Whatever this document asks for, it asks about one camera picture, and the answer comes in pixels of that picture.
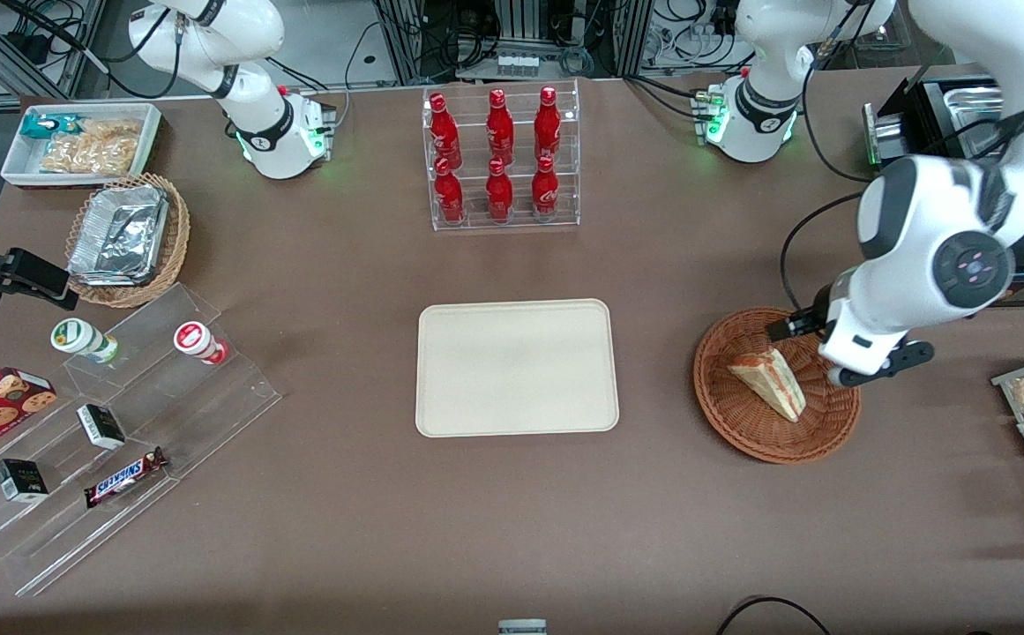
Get triangular sandwich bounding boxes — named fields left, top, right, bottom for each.
left=728, top=347, right=808, bottom=423

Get round brown wicker basket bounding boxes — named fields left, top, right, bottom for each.
left=693, top=306, right=862, bottom=465

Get oval light wicker basket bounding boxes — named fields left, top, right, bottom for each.
left=64, top=172, right=192, bottom=310

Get cream rectangular plastic tray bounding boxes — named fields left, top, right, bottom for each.
left=415, top=298, right=620, bottom=438

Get green lidded yoghurt cup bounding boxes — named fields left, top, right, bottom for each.
left=50, top=317, right=121, bottom=365

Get stacked aluminium foil containers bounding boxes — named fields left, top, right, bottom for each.
left=67, top=183, right=170, bottom=288

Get white rectangular snack bin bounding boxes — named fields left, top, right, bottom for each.
left=0, top=102, right=163, bottom=190

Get clear bag of crackers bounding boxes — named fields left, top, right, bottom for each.
left=39, top=134, right=140, bottom=176
left=78, top=117, right=144, bottom=149

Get teal snack packet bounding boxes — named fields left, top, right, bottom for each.
left=20, top=112, right=86, bottom=143

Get small black white carton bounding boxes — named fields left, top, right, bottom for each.
left=76, top=403, right=127, bottom=452

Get red lidded yoghurt cup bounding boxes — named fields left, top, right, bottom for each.
left=173, top=321, right=231, bottom=367

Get clear acrylic stepped display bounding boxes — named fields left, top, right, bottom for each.
left=0, top=282, right=284, bottom=599

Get snickers chocolate bar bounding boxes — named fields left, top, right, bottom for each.
left=83, top=446, right=169, bottom=510

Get black machine with steel trays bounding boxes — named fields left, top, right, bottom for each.
left=862, top=74, right=1011, bottom=170

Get clear acrylic bottle rack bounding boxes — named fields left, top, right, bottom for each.
left=422, top=78, right=581, bottom=233

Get red cola bottle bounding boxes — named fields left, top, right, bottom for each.
left=429, top=93, right=463, bottom=170
left=433, top=157, right=466, bottom=223
left=486, top=88, right=516, bottom=166
left=531, top=154, right=560, bottom=219
left=534, top=86, right=563, bottom=161
left=485, top=157, right=515, bottom=222

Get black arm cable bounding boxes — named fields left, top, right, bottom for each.
left=780, top=191, right=867, bottom=311

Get black cable loop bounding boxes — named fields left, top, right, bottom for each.
left=714, top=596, right=833, bottom=635

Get aluminium frame rack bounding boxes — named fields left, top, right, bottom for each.
left=370, top=0, right=655, bottom=82

